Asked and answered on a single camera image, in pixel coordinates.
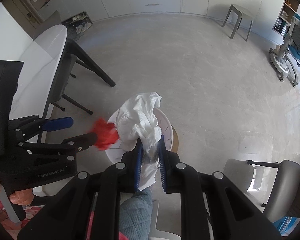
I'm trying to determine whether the dark grey dining chair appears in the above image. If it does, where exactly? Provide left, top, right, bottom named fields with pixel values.
left=49, top=39, right=93, bottom=116
left=31, top=10, right=63, bottom=40

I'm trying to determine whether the brown round disc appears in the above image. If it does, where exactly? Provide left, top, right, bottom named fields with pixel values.
left=171, top=125, right=180, bottom=153

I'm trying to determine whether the white round trash bin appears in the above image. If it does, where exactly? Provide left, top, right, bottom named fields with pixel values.
left=107, top=107, right=175, bottom=165

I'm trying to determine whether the blue and white packet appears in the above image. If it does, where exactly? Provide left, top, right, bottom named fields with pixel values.
left=272, top=216, right=300, bottom=235

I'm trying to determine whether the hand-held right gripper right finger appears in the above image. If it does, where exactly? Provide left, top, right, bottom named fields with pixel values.
left=158, top=134, right=283, bottom=240

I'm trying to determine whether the grey office chair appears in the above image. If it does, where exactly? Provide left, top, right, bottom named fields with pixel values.
left=222, top=158, right=300, bottom=223

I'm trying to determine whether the person's pink patterned clothing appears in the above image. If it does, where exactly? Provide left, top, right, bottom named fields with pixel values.
left=0, top=192, right=100, bottom=240

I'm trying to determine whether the wooden bookshelf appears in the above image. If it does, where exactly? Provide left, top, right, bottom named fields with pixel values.
left=272, top=0, right=300, bottom=34

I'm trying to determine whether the white plastic bag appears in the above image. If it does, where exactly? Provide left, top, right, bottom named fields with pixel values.
left=116, top=92, right=163, bottom=191

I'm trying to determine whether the white and blue study chair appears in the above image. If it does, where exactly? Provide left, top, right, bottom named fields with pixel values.
left=269, top=14, right=300, bottom=88

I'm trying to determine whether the red paper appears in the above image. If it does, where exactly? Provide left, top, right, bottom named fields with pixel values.
left=90, top=118, right=120, bottom=151

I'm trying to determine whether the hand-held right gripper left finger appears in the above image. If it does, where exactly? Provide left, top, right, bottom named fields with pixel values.
left=17, top=140, right=143, bottom=240

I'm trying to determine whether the black table leg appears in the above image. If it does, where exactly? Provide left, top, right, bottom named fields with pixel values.
left=65, top=39, right=116, bottom=88

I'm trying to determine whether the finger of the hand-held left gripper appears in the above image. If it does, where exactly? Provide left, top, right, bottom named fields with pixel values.
left=8, top=114, right=73, bottom=143
left=17, top=132, right=98, bottom=160

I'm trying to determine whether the grey stool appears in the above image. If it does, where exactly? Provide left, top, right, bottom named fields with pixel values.
left=222, top=4, right=254, bottom=42

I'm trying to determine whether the person's left hand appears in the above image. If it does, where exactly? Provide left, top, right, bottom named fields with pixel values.
left=9, top=188, right=34, bottom=205

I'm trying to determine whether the person's grey quilted trouser leg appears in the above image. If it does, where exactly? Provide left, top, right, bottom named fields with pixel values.
left=119, top=187, right=153, bottom=240

